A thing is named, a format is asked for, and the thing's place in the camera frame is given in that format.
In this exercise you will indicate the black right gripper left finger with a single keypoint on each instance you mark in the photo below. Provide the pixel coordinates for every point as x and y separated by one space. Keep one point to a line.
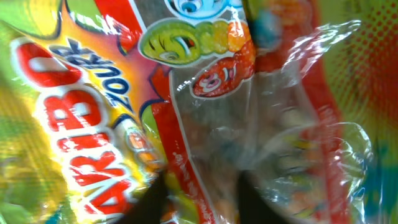
148 210

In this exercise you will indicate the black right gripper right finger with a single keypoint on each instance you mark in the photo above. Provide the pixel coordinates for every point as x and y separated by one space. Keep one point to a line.
252 208

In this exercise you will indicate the green Haribo candy bag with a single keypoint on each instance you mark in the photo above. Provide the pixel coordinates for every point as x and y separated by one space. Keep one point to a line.
100 97

